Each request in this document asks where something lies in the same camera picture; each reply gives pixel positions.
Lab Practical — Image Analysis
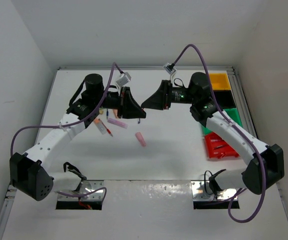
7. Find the purple highlighter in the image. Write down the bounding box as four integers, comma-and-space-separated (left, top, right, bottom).
107, 118, 128, 129

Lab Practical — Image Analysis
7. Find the black bin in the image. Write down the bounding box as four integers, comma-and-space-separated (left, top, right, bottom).
214, 90, 236, 109

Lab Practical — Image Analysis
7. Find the left base plate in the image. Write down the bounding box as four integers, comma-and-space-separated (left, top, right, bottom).
57, 180, 106, 202

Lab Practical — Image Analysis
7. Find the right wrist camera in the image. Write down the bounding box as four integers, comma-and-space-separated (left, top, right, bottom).
163, 63, 177, 76

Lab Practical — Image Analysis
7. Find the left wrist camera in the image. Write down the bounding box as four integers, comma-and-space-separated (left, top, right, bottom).
115, 72, 131, 88

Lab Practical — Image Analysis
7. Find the orange capped clear highlighter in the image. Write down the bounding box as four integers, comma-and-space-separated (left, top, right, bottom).
93, 118, 107, 135

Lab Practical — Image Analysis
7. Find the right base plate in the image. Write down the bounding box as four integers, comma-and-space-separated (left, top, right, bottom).
191, 180, 237, 203

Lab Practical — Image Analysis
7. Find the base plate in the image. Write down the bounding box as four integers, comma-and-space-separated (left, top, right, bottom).
191, 180, 237, 203
57, 180, 106, 202

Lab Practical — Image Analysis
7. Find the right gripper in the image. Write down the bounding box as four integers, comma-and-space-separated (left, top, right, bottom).
141, 79, 197, 110

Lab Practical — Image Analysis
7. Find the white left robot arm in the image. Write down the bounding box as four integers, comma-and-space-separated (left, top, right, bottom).
10, 72, 146, 201

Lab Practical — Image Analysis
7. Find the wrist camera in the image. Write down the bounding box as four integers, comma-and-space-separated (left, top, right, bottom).
163, 63, 177, 76
115, 72, 131, 88

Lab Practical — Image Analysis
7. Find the red gel pen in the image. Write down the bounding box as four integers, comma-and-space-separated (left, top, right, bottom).
99, 119, 113, 137

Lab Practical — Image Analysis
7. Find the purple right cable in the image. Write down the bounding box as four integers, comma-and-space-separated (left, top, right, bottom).
173, 44, 267, 223

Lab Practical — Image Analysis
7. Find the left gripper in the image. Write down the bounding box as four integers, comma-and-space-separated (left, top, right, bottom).
94, 86, 145, 119

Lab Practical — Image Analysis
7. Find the green bin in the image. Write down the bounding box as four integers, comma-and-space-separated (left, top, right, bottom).
201, 108, 243, 135

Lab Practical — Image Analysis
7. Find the yellow bin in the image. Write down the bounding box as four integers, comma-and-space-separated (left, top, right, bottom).
209, 73, 231, 91

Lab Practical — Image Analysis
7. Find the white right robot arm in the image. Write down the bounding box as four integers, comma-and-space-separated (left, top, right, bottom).
141, 72, 284, 195

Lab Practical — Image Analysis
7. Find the orange translucent highlighter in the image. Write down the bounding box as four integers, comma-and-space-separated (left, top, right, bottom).
112, 109, 119, 119

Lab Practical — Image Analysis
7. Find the red bin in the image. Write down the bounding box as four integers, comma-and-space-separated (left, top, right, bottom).
204, 132, 239, 159

